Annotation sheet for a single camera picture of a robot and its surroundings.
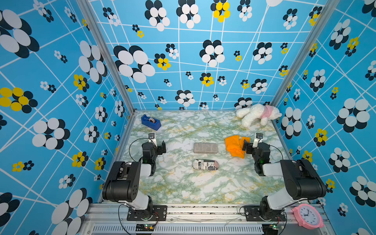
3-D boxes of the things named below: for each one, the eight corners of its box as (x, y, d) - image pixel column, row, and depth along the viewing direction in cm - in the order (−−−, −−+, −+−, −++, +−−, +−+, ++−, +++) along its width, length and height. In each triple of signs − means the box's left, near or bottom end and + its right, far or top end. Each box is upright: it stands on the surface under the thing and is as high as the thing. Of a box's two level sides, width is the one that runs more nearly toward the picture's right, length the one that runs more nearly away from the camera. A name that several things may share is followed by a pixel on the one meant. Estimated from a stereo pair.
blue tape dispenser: (142, 124, 114) (139, 118, 108) (146, 120, 117) (143, 113, 111) (157, 130, 110) (155, 124, 104) (161, 125, 113) (159, 119, 107)
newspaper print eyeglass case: (193, 171, 90) (193, 168, 87) (193, 161, 94) (193, 159, 91) (218, 171, 90) (219, 168, 87) (217, 161, 94) (217, 159, 91)
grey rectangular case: (193, 153, 98) (193, 151, 95) (193, 145, 102) (193, 142, 99) (217, 153, 98) (218, 150, 95) (216, 145, 102) (217, 142, 99)
